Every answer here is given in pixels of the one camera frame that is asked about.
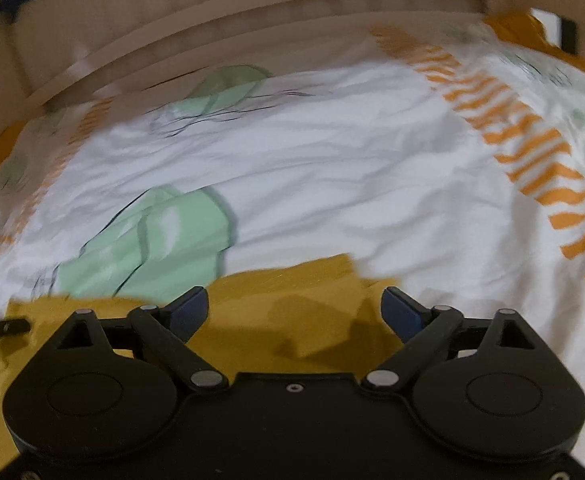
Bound mustard yellow knit sweater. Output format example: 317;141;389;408
0;255;402;470

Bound white leaf-print duvet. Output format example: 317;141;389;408
0;19;585;478

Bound orange bed sheet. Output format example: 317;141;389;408
483;10;585;73

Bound beige wooden bed frame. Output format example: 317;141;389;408
0;0;585;172

